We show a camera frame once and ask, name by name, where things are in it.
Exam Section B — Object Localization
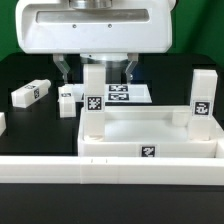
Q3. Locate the white fence left bar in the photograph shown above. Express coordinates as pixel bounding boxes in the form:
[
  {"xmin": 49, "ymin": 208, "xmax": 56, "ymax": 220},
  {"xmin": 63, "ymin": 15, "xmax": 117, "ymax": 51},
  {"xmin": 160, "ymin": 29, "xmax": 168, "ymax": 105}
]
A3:
[{"xmin": 0, "ymin": 112, "xmax": 6, "ymax": 136}]

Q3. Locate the white fence front bar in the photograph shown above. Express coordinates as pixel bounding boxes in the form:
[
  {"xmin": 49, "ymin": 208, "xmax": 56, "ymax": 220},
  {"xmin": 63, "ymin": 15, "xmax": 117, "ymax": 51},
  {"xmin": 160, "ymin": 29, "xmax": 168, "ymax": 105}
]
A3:
[{"xmin": 0, "ymin": 156, "xmax": 224, "ymax": 185}]

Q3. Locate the white fence bar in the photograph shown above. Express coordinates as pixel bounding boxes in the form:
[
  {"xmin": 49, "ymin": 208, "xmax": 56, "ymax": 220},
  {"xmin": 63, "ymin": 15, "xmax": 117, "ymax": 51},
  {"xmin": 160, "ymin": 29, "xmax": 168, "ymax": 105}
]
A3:
[
  {"xmin": 0, "ymin": 112, "xmax": 6, "ymax": 136},
  {"xmin": 0, "ymin": 156, "xmax": 224, "ymax": 185}
]

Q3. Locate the white fiducial marker sheet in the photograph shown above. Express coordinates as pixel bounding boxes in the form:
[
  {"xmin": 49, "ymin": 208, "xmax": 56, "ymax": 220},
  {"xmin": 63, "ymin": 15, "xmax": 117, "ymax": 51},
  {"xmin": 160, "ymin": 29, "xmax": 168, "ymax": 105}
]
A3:
[{"xmin": 71, "ymin": 84, "xmax": 152, "ymax": 103}]

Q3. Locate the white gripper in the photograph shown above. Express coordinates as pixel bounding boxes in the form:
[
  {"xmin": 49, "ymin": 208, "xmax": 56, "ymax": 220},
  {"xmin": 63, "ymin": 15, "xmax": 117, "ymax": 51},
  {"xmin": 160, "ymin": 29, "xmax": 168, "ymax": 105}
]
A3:
[{"xmin": 15, "ymin": 0, "xmax": 174, "ymax": 84}]

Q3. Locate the white desk tabletop tray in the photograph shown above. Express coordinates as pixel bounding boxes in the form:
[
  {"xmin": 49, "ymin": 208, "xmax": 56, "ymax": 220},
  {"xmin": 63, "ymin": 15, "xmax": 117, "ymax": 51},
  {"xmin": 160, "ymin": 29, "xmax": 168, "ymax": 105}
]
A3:
[{"xmin": 78, "ymin": 106, "xmax": 224, "ymax": 158}]

